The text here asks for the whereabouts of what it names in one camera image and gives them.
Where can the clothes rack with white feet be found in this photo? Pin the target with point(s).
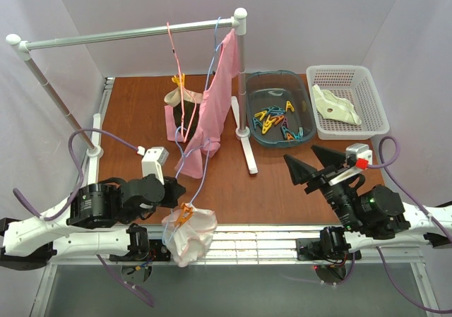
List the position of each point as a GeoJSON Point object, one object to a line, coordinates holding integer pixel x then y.
{"type": "Point", "coordinates": [238, 21]}

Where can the pink wire hanger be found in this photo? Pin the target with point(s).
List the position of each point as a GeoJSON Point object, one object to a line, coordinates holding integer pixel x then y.
{"type": "Point", "coordinates": [184, 131]}

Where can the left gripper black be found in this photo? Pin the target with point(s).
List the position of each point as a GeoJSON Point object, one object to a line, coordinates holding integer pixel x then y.
{"type": "Point", "coordinates": [175, 192]}

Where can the white pink-trimmed underwear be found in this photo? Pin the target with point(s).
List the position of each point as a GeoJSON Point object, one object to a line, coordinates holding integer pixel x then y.
{"type": "Point", "coordinates": [192, 240]}

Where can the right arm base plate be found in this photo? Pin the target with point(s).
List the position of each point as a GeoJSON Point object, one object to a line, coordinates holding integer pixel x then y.
{"type": "Point", "coordinates": [315, 250]}

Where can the white plastic basket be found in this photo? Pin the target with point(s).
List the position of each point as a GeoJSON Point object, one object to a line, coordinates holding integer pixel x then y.
{"type": "Point", "coordinates": [356, 84]}

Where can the cream underwear in basket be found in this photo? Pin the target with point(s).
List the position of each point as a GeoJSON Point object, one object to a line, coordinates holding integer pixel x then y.
{"type": "Point", "coordinates": [335, 108]}

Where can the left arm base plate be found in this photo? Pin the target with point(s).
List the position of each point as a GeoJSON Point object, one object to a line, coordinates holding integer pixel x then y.
{"type": "Point", "coordinates": [153, 250]}

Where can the dark green beige underwear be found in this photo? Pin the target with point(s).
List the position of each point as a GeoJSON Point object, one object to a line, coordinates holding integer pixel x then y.
{"type": "Point", "coordinates": [173, 98]}

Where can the teal clothespin right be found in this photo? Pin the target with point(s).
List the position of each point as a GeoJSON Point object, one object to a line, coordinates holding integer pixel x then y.
{"type": "Point", "coordinates": [300, 134]}

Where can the blue hanger with pink garment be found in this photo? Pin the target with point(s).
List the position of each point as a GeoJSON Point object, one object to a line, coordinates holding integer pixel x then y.
{"type": "Point", "coordinates": [217, 46]}

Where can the teal transparent plastic bin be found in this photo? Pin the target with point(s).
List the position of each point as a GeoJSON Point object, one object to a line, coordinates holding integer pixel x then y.
{"type": "Point", "coordinates": [273, 89]}

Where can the aluminium rail frame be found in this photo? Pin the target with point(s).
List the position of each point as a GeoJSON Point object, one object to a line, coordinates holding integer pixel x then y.
{"type": "Point", "coordinates": [251, 268]}

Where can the teal clothespin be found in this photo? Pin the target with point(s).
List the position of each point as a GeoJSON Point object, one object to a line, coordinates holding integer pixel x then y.
{"type": "Point", "coordinates": [300, 134]}
{"type": "Point", "coordinates": [256, 122]}

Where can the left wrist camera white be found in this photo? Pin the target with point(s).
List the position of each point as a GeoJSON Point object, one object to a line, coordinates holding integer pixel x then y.
{"type": "Point", "coordinates": [153, 159]}

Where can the yellow clothespin on hanger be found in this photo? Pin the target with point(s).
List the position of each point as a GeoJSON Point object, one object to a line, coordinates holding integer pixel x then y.
{"type": "Point", "coordinates": [179, 80]}

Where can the yellow clothespin centre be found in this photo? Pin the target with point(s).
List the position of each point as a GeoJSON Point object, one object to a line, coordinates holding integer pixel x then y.
{"type": "Point", "coordinates": [267, 123]}

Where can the pink garment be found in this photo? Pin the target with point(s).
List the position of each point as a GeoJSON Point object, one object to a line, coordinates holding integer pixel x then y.
{"type": "Point", "coordinates": [217, 99]}

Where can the light blue clothespin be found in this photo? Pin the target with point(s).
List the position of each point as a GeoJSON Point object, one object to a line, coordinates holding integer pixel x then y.
{"type": "Point", "coordinates": [274, 111]}

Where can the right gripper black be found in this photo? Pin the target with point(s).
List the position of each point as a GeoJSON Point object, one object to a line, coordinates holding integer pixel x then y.
{"type": "Point", "coordinates": [320, 177]}

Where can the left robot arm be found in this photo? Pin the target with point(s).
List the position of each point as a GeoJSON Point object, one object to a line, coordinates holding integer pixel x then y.
{"type": "Point", "coordinates": [99, 220]}

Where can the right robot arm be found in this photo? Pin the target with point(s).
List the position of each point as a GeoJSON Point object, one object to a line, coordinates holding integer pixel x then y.
{"type": "Point", "coordinates": [375, 218]}

